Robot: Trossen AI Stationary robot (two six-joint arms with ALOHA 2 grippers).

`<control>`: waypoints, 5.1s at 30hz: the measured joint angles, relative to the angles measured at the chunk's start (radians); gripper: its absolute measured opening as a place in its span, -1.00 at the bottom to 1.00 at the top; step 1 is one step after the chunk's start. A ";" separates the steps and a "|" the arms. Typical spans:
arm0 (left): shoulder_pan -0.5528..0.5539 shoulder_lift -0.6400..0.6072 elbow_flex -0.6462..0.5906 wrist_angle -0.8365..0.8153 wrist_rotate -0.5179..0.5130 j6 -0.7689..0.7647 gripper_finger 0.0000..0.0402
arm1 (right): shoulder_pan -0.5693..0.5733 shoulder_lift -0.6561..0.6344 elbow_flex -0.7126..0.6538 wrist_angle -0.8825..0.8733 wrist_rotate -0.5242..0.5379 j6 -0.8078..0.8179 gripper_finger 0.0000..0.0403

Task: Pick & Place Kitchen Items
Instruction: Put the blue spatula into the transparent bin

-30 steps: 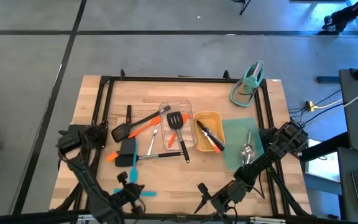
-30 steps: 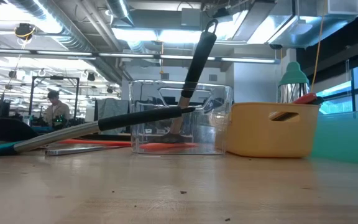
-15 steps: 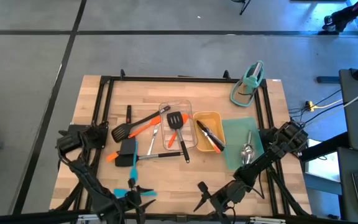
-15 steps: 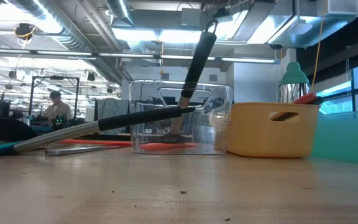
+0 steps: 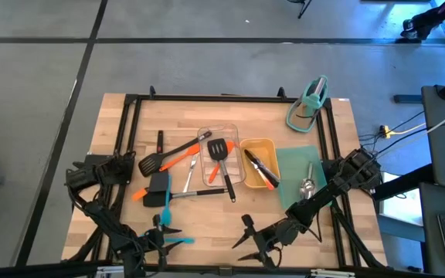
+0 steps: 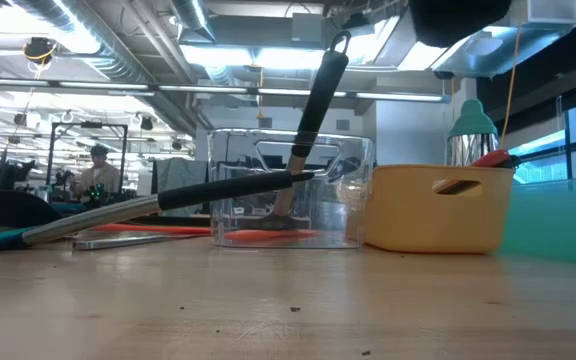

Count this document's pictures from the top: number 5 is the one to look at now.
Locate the yellow plastic bin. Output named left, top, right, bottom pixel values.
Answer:
left=239, top=137, right=281, bottom=190

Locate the white panel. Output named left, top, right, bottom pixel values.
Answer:
left=379, top=172, right=420, bottom=229

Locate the black spatula steel shaft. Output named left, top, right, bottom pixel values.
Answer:
left=142, top=171, right=228, bottom=209

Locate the steel scoop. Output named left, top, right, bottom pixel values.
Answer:
left=299, top=161, right=318, bottom=201

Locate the person's leg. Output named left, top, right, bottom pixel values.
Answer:
left=402, top=0, right=445, bottom=42

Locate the small orange spatula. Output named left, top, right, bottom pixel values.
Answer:
left=208, top=140, right=236, bottom=185

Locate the black frame beam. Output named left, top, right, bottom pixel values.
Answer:
left=0, top=260, right=366, bottom=278

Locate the yellow cable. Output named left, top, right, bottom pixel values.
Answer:
left=379, top=122, right=427, bottom=139

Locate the black slotted spoon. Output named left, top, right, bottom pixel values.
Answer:
left=138, top=130, right=212, bottom=178

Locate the black slotted turner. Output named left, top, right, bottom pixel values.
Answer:
left=206, top=137, right=237, bottom=203

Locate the black chair base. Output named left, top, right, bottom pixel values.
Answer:
left=287, top=0, right=313, bottom=19

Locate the clear plastic bin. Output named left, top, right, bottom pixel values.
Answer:
left=197, top=123, right=246, bottom=188

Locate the knife white orange handle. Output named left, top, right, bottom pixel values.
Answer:
left=250, top=160, right=276, bottom=191

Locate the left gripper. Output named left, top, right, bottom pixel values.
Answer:
left=144, top=214, right=185, bottom=271

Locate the teal plastic tray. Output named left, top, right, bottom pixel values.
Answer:
left=275, top=145, right=334, bottom=209

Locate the blue-grey desk foot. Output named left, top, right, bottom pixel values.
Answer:
left=393, top=93, right=424, bottom=104

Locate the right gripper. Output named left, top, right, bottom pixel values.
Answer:
left=232, top=214, right=299, bottom=270

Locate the black aluminium table frame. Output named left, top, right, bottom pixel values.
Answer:
left=60, top=85, right=389, bottom=271

